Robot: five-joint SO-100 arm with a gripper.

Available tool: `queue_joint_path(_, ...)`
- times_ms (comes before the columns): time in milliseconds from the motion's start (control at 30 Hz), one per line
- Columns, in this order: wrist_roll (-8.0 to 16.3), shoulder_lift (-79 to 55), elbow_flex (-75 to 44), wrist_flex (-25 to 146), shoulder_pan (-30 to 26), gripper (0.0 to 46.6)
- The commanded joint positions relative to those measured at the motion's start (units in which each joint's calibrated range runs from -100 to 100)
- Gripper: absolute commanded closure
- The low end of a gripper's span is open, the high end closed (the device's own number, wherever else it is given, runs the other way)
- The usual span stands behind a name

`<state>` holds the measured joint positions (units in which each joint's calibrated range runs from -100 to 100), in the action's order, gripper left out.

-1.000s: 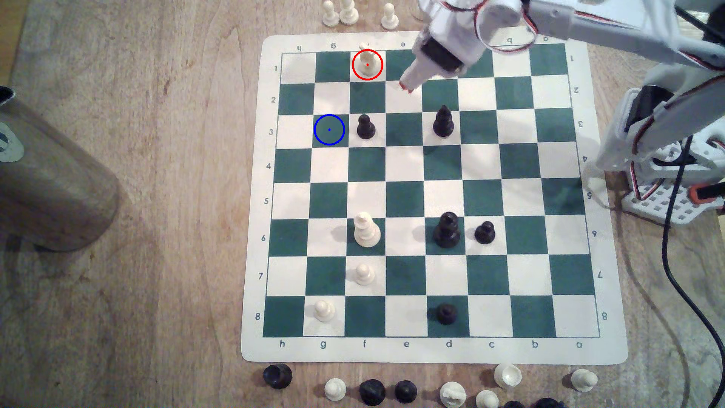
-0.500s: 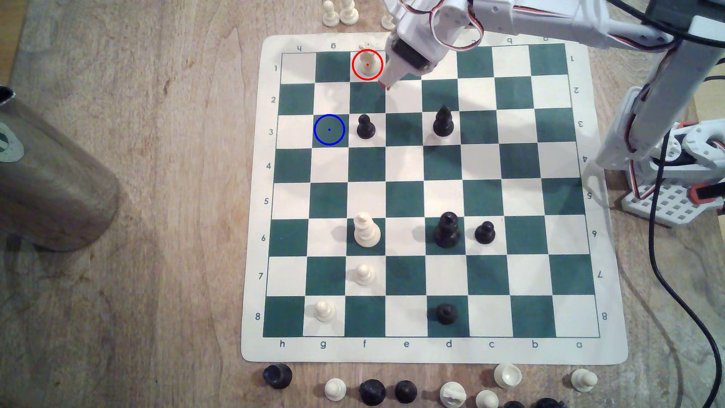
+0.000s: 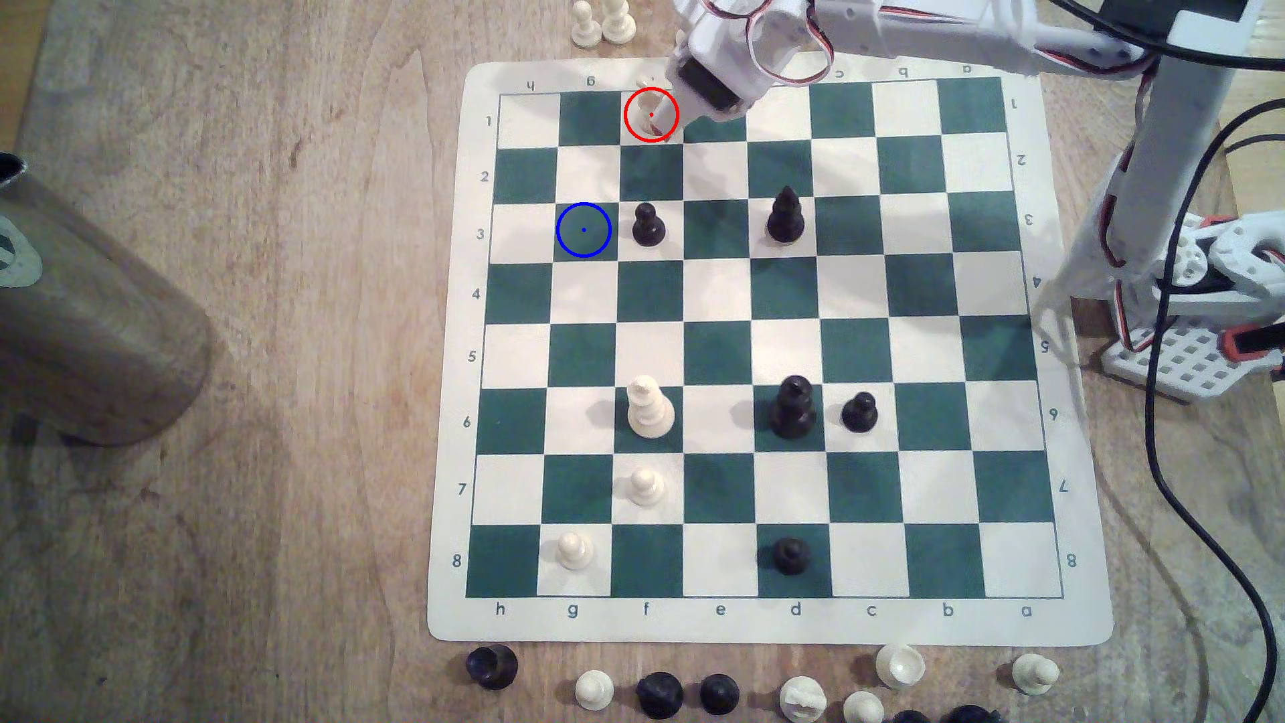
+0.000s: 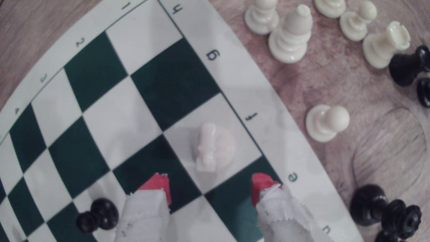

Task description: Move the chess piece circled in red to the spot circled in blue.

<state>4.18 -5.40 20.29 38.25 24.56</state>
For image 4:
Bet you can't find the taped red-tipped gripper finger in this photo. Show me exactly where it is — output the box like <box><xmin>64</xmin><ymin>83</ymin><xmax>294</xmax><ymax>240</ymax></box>
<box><xmin>114</xmin><ymin>173</ymin><xmax>172</xmax><ymax>242</ymax></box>
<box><xmin>252</xmin><ymin>173</ymin><xmax>333</xmax><ymax>242</ymax></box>

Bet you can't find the white chess knight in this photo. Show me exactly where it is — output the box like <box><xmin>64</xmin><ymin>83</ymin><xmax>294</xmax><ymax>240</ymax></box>
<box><xmin>191</xmin><ymin>123</ymin><xmax>236</xmax><ymax>173</ymax></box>

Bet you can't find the black chess pawn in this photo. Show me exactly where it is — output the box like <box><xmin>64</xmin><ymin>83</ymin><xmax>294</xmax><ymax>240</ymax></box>
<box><xmin>76</xmin><ymin>198</ymin><xmax>120</xmax><ymax>234</ymax></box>
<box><xmin>374</xmin><ymin>230</ymin><xmax>405</xmax><ymax>242</ymax></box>

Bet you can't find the black chess queen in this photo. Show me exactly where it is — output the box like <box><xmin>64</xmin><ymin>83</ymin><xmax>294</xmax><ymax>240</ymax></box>
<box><xmin>349</xmin><ymin>184</ymin><xmax>422</xmax><ymax>240</ymax></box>

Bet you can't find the white chess pawn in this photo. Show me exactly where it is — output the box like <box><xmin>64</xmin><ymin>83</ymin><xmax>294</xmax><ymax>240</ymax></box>
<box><xmin>339</xmin><ymin>1</ymin><xmax>377</xmax><ymax>42</ymax></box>
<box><xmin>306</xmin><ymin>104</ymin><xmax>350</xmax><ymax>143</ymax></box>
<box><xmin>245</xmin><ymin>0</ymin><xmax>279</xmax><ymax>35</ymax></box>

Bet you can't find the green and white chess mat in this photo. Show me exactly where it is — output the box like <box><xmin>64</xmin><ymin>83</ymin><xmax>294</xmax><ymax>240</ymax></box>
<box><xmin>0</xmin><ymin>0</ymin><xmax>365</xmax><ymax>242</ymax></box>

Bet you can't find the white chess bishop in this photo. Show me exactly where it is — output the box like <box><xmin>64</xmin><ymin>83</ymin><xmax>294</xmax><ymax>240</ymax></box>
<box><xmin>268</xmin><ymin>4</ymin><xmax>314</xmax><ymax>64</ymax></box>

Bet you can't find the black chess piece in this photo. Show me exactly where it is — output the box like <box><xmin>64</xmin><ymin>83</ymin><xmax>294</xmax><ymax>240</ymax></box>
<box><xmin>417</xmin><ymin>78</ymin><xmax>430</xmax><ymax>108</ymax></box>
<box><xmin>389</xmin><ymin>45</ymin><xmax>430</xmax><ymax>86</ymax></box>

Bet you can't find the white chess rook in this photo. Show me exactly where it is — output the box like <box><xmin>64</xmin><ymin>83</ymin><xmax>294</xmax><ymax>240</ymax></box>
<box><xmin>362</xmin><ymin>21</ymin><xmax>411</xmax><ymax>69</ymax></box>

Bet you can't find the white chess piece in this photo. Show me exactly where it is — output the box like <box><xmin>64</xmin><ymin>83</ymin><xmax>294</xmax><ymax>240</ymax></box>
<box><xmin>314</xmin><ymin>0</ymin><xmax>346</xmax><ymax>19</ymax></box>

